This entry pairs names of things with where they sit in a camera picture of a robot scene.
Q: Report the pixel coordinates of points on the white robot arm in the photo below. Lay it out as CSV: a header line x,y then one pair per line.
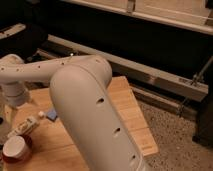
x,y
78,90

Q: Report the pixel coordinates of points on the blue sponge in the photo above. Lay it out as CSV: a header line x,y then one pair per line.
x,y
51,115

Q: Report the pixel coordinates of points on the white squeeze tube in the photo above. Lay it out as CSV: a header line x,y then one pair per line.
x,y
28,125

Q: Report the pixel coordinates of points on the white bowl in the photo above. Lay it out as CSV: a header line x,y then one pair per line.
x,y
15,147

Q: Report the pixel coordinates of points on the metal rail beam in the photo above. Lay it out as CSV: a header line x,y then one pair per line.
x,y
155,86

